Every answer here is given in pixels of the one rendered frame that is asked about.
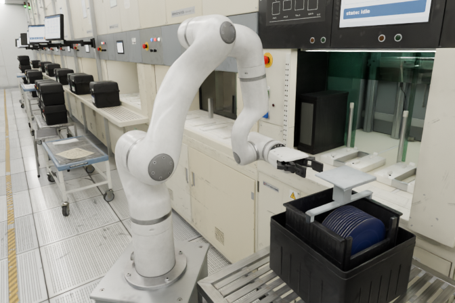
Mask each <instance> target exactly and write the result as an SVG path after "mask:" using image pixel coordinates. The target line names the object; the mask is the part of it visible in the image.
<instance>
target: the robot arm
mask: <svg viewBox="0 0 455 303"><path fill-rule="evenodd" d="M177 37H178V39H179V42H180V44H181V45H182V46H183V47H184V48H186V49H187V50H186V51H185V52H184V53H183V54H182V55H181V56H180V57H179V58H178V59H177V60H176V61H175V62H174V63H173V65H172V66H171V67H170V68H169V70H168V71H167V73H166V75H165V77H164V79H163V81H162V83H161V85H160V87H159V90H158V92H157V94H156V97H155V100H154V105H153V110H152V117H151V121H150V126H149V129H148V132H147V133H146V132H143V131H137V130H134V131H129V132H127V133H125V134H124V135H122V136H121V137H120V138H119V140H118V141H117V143H116V148H115V160H116V167H117V170H118V175H119V177H120V180H121V183H122V186H123V189H124V191H125V195H126V197H127V201H128V206H129V216H130V223H131V234H132V240H133V252H131V255H130V259H128V261H127V262H126V264H125V267H124V276H125V280H126V281H127V283H128V284H129V285H131V286H133V287H136V288H138V289H147V290H150V289H159V288H162V287H166V286H168V285H170V284H172V283H173V282H175V281H177V280H178V279H179V278H180V277H181V276H182V275H183V273H184V272H185V270H186V267H187V259H186V255H185V254H184V253H183V252H182V251H181V250H180V249H179V248H176V247H175V246H174V237H173V220H172V210H171V198H170V195H169V191H168V189H167V186H166V184H165V182H166V181H168V180H169V179H170V178H171V177H172V176H173V174H174V172H175V170H176V168H177V165H178V163H179V158H180V154H181V146H182V141H183V130H184V125H185V122H186V117H187V114H188V110H189V109H190V106H191V104H192V102H193V100H194V98H195V96H196V94H197V91H198V90H199V88H200V86H201V84H202V83H203V82H204V80H205V79H206V78H207V76H208V75H209V74H210V73H211V72H212V71H214V69H216V67H218V66H219V65H220V64H221V63H222V62H223V61H224V60H225V59H226V58H227V57H234V58H236V62H237V67H238V76H239V80H240V88H241V92H242V100H243V105H244V107H243V109H242V111H241V113H240V114H239V116H238V117H237V119H236V121H235V123H234V125H233V127H232V132H231V143H232V151H233V155H234V159H235V161H236V163H237V164H238V165H241V166H245V165H247V164H250V163H252V162H255V161H257V160H263V161H265V162H267V163H269V164H271V165H272V166H273V167H275V168H277V169H278V170H279V171H281V172H283V173H285V174H289V173H295V174H297V175H299V176H300V177H303V178H305V177H306V170H307V168H308V167H310V168H312V170H314V171H316V172H323V168H324V164H323V163H321V162H319V161H316V157H312V156H308V155H307V154H306V153H303V152H301V151H298V150H295V149H292V148H289V147H286V146H285V145H284V144H283V143H282V142H280V141H277V140H275V139H272V138H270V137H267V136H265V135H262V134H260V133H257V132H250V130H251V128H252V127H253V125H254V124H255V123H256V122H257V121H258V120H259V119H260V118H262V117H263V116H264V115H266V114H267V112H268V110H269V97H268V91H267V79H266V73H265V62H264V55H263V46H262V42H261V39H260V38H259V36H258V34H257V33H256V32H255V31H253V30H252V29H250V28H248V27H246V26H243V25H240V24H233V22H232V21H231V20H230V19H229V18H227V17H226V16H223V15H219V14H213V15H207V16H198V17H193V18H188V19H187V20H185V21H183V22H182V23H181V24H180V26H179V28H178V31H177ZM308 161H311V165H310V164H307V163H308Z"/></svg>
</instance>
